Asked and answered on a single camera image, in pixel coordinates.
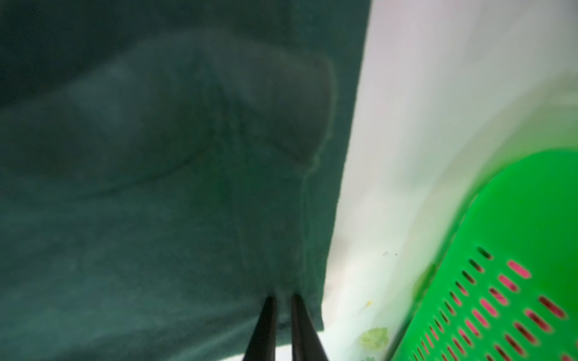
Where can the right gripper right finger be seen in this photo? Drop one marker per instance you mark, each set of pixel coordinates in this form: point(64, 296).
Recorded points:
point(306, 345)

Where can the green plastic laundry basket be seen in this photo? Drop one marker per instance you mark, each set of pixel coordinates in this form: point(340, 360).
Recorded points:
point(507, 286)

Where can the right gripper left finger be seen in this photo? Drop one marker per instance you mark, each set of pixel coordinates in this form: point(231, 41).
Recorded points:
point(262, 343)

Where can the dark green t-shirt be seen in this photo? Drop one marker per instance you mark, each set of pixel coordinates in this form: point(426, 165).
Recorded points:
point(165, 167)

